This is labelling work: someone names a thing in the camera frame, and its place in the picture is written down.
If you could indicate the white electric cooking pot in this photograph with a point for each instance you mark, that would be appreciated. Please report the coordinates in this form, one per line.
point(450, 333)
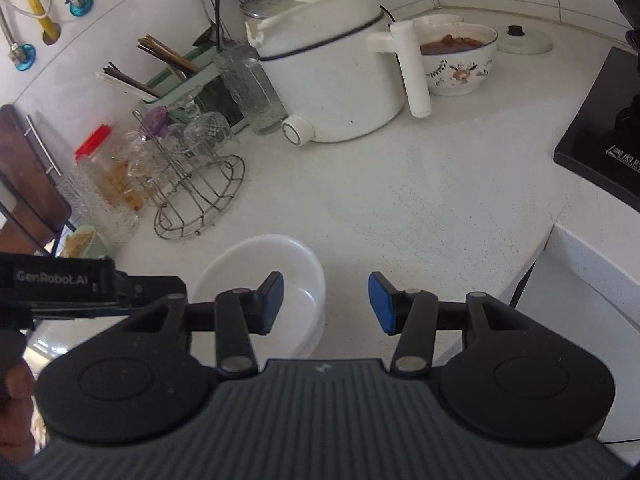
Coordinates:
point(330, 80)

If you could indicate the person's left hand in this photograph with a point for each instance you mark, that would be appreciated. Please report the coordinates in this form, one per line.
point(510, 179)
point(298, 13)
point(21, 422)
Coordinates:
point(17, 385)

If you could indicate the white lid with black knob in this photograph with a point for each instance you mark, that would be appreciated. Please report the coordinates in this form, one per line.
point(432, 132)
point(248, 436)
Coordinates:
point(530, 43)

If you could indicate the brown wooden cutting board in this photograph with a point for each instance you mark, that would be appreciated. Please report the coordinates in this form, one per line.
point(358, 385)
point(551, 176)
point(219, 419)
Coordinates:
point(25, 180)

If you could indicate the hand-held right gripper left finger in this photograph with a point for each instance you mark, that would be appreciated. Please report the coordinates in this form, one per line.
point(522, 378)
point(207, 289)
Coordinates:
point(272, 305)

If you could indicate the white chopsticks bundle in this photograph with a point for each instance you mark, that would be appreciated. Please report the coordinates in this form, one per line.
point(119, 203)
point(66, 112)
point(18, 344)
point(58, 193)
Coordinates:
point(127, 82)

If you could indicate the dry noodles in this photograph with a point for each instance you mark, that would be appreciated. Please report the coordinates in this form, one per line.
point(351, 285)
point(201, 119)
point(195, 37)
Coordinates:
point(77, 242)

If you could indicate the large white plastic bowl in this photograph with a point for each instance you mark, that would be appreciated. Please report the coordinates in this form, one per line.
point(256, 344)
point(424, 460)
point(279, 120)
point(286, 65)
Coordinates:
point(265, 265)

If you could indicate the green white utensil holder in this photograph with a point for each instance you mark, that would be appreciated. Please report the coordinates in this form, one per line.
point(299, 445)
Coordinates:
point(222, 106)

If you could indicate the green plastic basket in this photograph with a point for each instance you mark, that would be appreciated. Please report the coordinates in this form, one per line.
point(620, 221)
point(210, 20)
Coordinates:
point(97, 250)

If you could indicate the textured glass mug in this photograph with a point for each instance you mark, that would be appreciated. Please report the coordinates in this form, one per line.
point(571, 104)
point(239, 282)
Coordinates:
point(110, 220)

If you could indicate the floral ceramic bowl with food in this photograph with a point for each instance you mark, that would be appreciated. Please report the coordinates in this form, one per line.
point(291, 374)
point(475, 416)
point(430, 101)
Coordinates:
point(457, 74)

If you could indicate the dark chopsticks bundle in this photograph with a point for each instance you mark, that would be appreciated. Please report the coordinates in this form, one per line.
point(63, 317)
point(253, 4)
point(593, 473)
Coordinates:
point(167, 55)

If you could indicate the red lid plastic jar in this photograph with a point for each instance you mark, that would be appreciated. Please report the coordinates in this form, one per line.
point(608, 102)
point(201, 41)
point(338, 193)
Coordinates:
point(95, 141)

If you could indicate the black cooktop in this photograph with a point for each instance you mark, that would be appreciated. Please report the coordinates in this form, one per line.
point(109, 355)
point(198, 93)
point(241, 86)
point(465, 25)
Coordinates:
point(590, 130)

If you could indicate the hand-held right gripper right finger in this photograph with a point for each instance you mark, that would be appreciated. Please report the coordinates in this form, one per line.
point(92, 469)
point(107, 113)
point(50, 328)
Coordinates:
point(381, 307)

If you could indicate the blue pipe valve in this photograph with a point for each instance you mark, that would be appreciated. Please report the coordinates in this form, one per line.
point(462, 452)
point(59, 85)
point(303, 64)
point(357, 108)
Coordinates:
point(80, 4)
point(22, 56)

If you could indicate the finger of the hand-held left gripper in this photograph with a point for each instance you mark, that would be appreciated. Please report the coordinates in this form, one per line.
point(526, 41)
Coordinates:
point(150, 290)

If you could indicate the tall textured glass pitcher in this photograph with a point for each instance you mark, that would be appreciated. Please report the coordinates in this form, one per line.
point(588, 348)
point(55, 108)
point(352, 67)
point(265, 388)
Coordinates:
point(250, 90)

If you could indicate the yellow gas pipe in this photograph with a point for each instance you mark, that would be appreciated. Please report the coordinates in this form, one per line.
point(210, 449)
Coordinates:
point(35, 0)

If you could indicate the cut glass goblet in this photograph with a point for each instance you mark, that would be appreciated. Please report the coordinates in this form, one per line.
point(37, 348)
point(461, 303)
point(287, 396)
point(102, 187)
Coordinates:
point(144, 156)
point(207, 129)

